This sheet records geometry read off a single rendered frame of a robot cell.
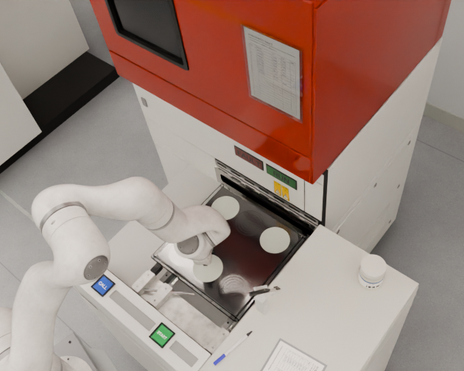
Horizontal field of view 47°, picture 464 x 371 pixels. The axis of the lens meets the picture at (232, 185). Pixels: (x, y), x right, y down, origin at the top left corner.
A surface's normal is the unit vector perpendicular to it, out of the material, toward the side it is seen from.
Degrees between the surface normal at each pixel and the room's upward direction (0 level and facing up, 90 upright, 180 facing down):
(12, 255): 0
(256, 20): 90
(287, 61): 90
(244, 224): 0
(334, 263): 0
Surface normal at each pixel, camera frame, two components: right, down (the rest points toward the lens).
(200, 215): 0.37, -0.66
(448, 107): -0.64, 0.66
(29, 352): 0.56, 0.23
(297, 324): -0.11, -0.58
